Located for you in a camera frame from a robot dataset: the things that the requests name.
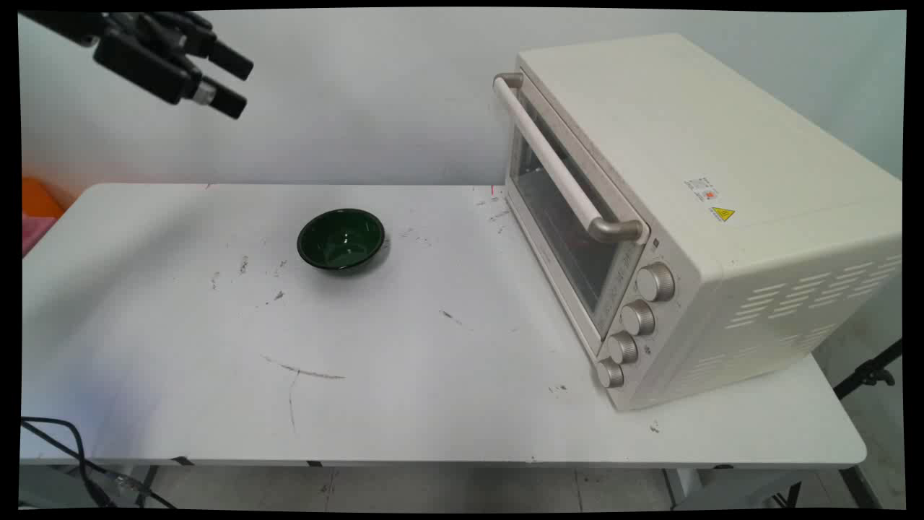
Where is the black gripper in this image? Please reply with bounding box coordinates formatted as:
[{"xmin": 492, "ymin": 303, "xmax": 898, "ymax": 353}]
[{"xmin": 18, "ymin": 11, "xmax": 255, "ymax": 121}]

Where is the glass oven door with handle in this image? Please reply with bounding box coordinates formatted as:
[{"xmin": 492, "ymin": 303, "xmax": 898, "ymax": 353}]
[{"xmin": 493, "ymin": 71, "xmax": 650, "ymax": 358}]

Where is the orange object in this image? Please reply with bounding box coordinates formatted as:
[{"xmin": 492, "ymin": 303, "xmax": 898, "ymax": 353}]
[{"xmin": 22, "ymin": 177, "xmax": 66, "ymax": 220}]

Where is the pink object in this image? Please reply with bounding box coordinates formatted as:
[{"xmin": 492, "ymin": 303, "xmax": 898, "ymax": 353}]
[{"xmin": 22, "ymin": 214, "xmax": 58, "ymax": 258}]

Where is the dark green bowl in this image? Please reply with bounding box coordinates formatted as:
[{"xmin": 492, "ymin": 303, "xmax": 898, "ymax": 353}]
[{"xmin": 296, "ymin": 208, "xmax": 387, "ymax": 272}]

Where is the white label sticker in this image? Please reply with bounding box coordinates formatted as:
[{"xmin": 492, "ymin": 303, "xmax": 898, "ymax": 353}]
[{"xmin": 684, "ymin": 176, "xmax": 720, "ymax": 203}]

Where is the cream toaster oven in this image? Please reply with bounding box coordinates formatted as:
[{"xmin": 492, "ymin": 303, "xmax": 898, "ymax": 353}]
[{"xmin": 493, "ymin": 32, "xmax": 903, "ymax": 412}]

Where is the black tripod stand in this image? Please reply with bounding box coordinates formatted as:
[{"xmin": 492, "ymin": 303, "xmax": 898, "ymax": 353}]
[{"xmin": 833, "ymin": 339, "xmax": 904, "ymax": 400}]

